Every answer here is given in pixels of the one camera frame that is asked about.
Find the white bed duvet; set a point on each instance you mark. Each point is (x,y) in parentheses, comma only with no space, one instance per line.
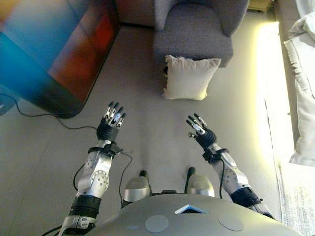
(304,86)

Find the robot right leg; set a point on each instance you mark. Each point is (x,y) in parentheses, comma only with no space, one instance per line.
(200,184)

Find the robot leg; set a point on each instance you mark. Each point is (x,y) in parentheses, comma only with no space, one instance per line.
(136,188)
(200,184)

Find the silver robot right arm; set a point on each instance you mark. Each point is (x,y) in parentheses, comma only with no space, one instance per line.
(233,177)

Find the robot left leg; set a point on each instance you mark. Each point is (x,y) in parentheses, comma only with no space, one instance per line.
(136,188)

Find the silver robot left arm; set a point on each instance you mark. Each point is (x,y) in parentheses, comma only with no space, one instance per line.
(94,177)

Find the large flat screen television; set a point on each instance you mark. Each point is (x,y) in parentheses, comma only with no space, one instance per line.
(56,46)

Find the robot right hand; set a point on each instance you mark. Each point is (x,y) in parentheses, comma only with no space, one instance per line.
(206,136)

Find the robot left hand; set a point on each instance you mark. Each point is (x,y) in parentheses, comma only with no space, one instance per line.
(109,130)

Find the grey upholstered bed frame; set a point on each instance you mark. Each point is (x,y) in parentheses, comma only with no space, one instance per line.
(285,68)

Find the grey robot torso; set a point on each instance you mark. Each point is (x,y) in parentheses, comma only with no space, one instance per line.
(194,216)

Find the white square cushion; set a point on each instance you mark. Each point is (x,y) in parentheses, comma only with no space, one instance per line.
(188,78)

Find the grey fabric armchair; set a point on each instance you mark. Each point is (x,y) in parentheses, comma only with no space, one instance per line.
(192,32)

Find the grey patterned rug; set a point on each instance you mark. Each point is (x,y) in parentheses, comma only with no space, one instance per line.
(295,191)

